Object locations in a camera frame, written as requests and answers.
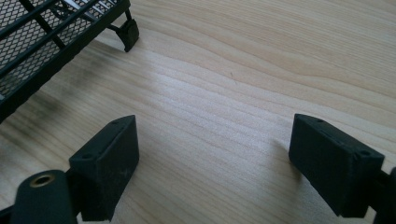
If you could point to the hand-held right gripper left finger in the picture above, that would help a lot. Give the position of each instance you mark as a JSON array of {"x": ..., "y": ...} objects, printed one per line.
[{"x": 104, "y": 168}]

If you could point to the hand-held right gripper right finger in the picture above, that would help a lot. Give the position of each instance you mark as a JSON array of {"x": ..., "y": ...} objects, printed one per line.
[{"x": 333, "y": 165}]

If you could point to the black metal mesh rack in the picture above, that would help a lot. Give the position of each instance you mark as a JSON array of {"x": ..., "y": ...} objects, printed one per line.
[{"x": 34, "y": 46}]

